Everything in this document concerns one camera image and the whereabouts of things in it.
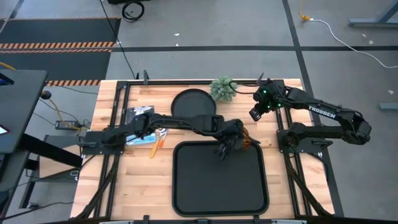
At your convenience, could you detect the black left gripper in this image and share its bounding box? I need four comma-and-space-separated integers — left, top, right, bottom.
214, 118, 246, 161

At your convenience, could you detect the amber faceted cup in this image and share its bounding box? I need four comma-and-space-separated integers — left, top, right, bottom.
242, 126, 254, 150

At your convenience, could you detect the black round plate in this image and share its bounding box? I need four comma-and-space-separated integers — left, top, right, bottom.
170, 88, 217, 118

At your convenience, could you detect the orange handled fork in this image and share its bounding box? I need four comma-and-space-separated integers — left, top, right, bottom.
157, 128, 169, 149

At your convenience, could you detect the black rectangular tray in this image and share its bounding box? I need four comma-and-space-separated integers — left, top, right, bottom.
172, 140, 270, 218

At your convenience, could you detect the green artificial plant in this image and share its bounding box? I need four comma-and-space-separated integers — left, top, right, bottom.
208, 75, 239, 103

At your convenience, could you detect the grey metal block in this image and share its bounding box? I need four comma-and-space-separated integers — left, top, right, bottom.
379, 101, 398, 111

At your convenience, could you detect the grey metal table leg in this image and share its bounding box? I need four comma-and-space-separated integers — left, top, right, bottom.
348, 0, 398, 28

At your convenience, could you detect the black power adapter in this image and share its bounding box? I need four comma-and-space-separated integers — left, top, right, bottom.
55, 119, 82, 131

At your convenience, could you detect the black hazard striped floor mat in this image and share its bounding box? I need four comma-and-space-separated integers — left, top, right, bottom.
0, 49, 113, 87
0, 17, 121, 50

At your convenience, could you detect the black desk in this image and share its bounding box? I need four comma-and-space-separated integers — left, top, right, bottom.
0, 68, 84, 218

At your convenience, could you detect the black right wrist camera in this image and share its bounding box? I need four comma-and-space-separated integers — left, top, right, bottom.
248, 106, 264, 122

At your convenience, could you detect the black metal table frame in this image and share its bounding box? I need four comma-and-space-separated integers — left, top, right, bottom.
74, 70, 346, 224

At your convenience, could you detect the yellow power cord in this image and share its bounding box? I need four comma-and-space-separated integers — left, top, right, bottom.
298, 0, 312, 22

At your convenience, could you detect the white floor cable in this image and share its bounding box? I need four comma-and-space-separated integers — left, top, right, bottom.
309, 18, 398, 69

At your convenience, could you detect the long black hanging cable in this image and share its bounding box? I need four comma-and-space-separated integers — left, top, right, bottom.
98, 0, 140, 80

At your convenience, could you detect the black coiled cable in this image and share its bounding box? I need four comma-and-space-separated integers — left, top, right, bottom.
121, 1, 146, 23

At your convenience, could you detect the yellow adapter cable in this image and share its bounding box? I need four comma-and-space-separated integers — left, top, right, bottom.
49, 98, 81, 130

